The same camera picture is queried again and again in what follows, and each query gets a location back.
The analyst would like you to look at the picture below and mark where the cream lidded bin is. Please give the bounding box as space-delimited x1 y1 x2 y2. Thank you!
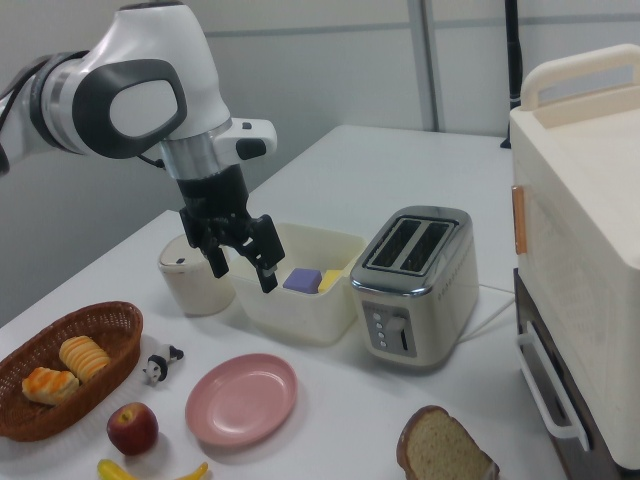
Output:
158 233 236 316

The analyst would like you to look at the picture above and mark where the black vertical pole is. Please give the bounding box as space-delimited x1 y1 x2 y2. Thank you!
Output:
502 0 524 149

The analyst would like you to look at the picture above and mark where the long striped bread roll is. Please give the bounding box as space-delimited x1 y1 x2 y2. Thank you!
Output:
58 335 111 384

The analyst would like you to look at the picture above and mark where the white rectangular plastic container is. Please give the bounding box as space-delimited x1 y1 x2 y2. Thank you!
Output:
227 222 369 347

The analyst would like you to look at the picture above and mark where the brown-crusted bread slice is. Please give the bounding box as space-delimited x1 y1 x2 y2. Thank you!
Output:
396 405 501 480

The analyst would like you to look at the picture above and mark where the red apple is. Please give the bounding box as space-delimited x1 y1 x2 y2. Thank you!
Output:
106 402 160 456

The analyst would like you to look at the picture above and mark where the brown wicker basket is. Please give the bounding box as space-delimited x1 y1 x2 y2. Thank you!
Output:
0 300 145 442

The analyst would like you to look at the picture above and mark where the cream toy oven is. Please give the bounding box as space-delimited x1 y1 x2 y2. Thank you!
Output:
509 43 640 480

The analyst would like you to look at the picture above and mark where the yellow cube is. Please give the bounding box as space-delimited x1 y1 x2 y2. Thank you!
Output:
317 269 346 294

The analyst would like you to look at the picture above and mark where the white toaster power cable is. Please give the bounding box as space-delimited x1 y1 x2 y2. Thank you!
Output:
457 283 517 346

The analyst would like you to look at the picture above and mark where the panda figurine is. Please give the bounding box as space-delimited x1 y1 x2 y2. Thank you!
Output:
143 343 185 387

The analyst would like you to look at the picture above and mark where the purple cube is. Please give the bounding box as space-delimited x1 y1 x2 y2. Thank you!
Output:
282 267 322 296

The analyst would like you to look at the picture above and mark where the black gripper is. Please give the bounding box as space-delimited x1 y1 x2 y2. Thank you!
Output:
175 166 288 295

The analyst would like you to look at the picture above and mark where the orange glazed bread roll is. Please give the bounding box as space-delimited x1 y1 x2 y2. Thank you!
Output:
21 367 80 406

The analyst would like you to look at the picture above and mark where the cream and chrome toaster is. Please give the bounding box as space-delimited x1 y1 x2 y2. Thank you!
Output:
349 205 480 374

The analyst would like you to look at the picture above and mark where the yellow banana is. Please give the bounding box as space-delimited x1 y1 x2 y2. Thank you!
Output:
96 458 209 480

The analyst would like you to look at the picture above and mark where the pink plate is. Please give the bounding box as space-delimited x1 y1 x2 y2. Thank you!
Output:
185 353 299 448

